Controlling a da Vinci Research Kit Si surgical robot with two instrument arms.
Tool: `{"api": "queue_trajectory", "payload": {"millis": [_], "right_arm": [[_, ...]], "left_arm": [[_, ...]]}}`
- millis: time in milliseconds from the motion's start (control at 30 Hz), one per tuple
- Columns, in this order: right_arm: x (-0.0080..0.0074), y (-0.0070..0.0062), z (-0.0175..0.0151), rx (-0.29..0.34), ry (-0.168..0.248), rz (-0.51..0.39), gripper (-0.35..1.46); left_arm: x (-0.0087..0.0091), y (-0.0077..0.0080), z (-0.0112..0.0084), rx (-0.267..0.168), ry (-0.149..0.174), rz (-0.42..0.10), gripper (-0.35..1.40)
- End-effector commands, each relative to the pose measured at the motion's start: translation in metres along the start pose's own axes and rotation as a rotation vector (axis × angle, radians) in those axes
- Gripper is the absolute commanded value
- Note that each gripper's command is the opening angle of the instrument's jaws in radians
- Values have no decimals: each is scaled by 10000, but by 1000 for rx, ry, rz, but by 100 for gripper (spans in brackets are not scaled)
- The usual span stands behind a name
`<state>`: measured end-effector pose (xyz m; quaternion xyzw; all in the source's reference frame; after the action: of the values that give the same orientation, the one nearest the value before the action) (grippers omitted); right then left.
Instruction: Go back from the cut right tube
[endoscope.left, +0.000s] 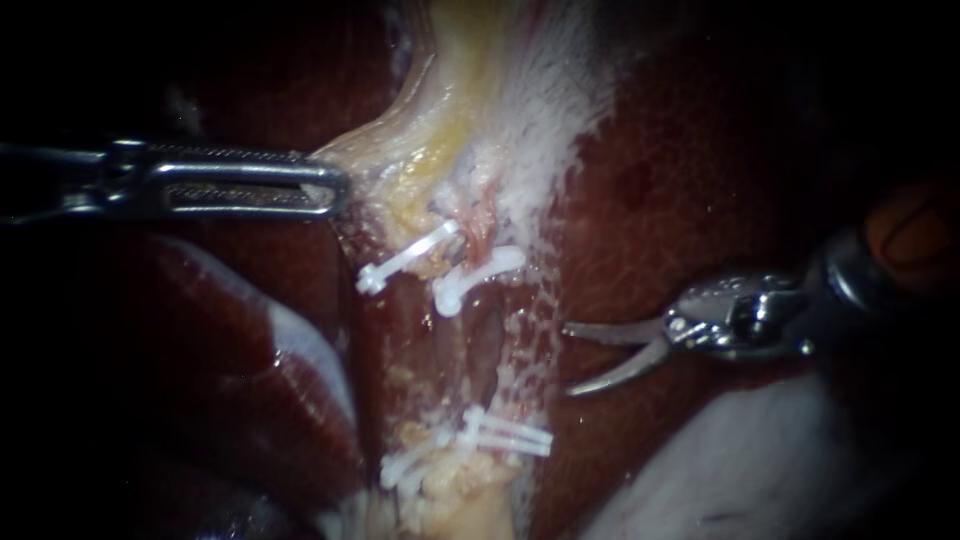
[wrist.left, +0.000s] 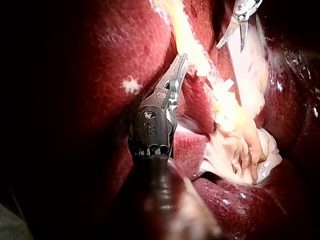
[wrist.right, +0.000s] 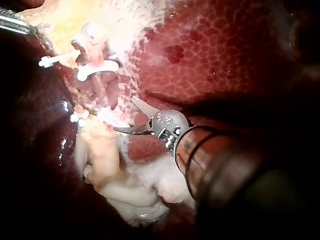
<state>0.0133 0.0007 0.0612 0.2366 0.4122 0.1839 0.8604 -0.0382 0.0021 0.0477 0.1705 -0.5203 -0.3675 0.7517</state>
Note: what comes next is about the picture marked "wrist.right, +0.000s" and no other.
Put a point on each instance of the right arm instrument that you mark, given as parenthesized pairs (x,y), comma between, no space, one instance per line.
(167,126)

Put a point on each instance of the left arm instrument jaw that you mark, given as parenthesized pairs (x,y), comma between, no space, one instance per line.
(15,23)

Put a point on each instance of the right arm instrument jaw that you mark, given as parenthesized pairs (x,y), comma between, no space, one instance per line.
(142,107)
(131,130)

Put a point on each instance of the gallbladder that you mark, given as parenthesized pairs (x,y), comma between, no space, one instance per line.
(82,22)

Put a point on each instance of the dark right arm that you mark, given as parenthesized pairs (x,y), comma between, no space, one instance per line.
(225,170)

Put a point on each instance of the thin tube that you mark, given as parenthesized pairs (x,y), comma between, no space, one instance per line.
(96,53)
(103,86)

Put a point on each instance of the white clip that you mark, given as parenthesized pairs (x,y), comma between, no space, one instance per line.
(96,68)
(100,117)
(56,60)

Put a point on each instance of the dark red liver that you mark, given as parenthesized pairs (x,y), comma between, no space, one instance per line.
(215,57)

